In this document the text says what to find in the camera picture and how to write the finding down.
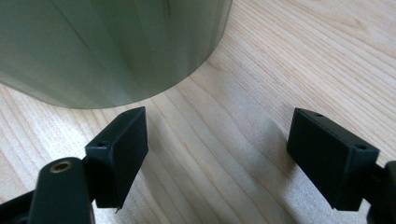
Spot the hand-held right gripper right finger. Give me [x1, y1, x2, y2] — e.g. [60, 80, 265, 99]
[287, 107, 380, 212]

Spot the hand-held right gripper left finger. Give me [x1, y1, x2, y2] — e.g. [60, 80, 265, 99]
[84, 106, 149, 209]

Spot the green plastic trash bin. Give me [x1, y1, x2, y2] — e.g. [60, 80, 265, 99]
[0, 0, 233, 110]

